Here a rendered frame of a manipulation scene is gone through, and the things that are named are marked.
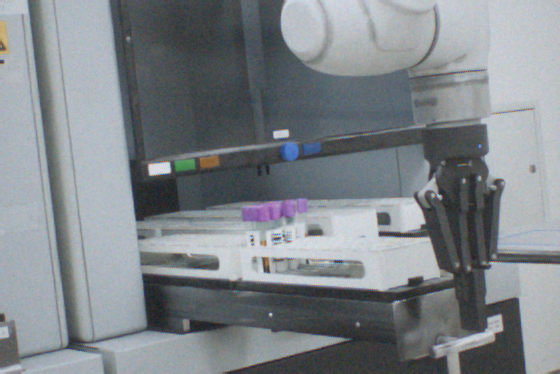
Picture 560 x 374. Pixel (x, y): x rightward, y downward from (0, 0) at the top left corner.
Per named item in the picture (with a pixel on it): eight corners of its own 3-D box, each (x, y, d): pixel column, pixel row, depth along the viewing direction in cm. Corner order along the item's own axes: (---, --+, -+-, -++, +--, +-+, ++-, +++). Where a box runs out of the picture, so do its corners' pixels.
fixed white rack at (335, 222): (233, 250, 224) (229, 216, 224) (276, 242, 230) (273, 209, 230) (336, 253, 200) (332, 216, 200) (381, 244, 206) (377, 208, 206)
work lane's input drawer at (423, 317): (112, 323, 197) (105, 268, 196) (183, 308, 205) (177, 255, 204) (424, 367, 138) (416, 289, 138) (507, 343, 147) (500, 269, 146)
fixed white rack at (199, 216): (146, 247, 249) (142, 217, 249) (187, 240, 255) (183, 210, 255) (228, 250, 226) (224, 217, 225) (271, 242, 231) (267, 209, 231)
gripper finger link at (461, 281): (467, 256, 139) (449, 260, 138) (472, 299, 140) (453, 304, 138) (458, 256, 141) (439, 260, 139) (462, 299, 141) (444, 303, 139)
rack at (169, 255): (128, 281, 195) (123, 242, 194) (181, 271, 201) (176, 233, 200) (234, 289, 171) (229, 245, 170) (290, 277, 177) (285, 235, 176)
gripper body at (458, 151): (456, 123, 145) (464, 200, 146) (404, 130, 140) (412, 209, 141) (503, 119, 139) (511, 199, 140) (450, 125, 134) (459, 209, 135)
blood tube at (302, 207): (313, 276, 172) (309, 198, 171) (308, 278, 170) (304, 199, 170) (303, 276, 172) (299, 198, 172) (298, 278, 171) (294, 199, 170)
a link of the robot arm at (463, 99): (392, 81, 140) (397, 133, 141) (448, 74, 133) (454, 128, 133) (448, 76, 146) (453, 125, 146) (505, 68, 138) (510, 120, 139)
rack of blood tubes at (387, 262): (241, 290, 169) (236, 246, 169) (297, 278, 175) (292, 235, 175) (384, 301, 145) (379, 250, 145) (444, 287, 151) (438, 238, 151)
